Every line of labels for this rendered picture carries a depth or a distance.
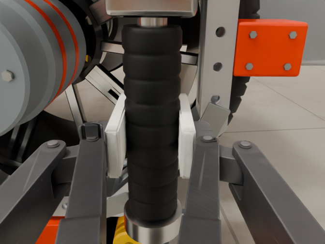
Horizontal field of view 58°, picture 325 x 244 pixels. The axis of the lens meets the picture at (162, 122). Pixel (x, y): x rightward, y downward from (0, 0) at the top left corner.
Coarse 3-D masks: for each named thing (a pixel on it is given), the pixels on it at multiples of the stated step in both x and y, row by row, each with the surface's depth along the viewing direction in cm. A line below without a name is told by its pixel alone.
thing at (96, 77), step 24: (72, 0) 49; (96, 24) 47; (192, 24) 58; (96, 48) 48; (120, 48) 48; (192, 48) 57; (96, 72) 50; (192, 72) 51; (72, 96) 51; (192, 96) 49; (48, 120) 72; (0, 144) 56; (24, 144) 55; (72, 144) 64
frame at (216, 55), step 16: (208, 0) 36; (224, 0) 36; (208, 16) 36; (224, 16) 36; (208, 32) 37; (224, 32) 38; (208, 48) 38; (224, 48) 38; (208, 64) 39; (224, 64) 39; (208, 80) 39; (224, 80) 39; (208, 96) 40; (224, 96) 40; (192, 112) 46; (208, 112) 41; (224, 112) 41; (224, 128) 42; (0, 176) 51; (112, 192) 47; (128, 192) 47; (64, 208) 48; (112, 208) 47
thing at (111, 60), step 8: (96, 0) 81; (112, 24) 88; (120, 24) 88; (128, 24) 88; (112, 32) 89; (120, 32) 89; (112, 40) 90; (120, 40) 90; (88, 56) 92; (112, 56) 92; (120, 56) 92; (104, 64) 93; (112, 64) 93
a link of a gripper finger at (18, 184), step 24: (48, 144) 14; (24, 168) 13; (48, 168) 13; (0, 192) 11; (24, 192) 11; (48, 192) 13; (0, 216) 10; (24, 216) 11; (48, 216) 13; (0, 240) 10; (24, 240) 11
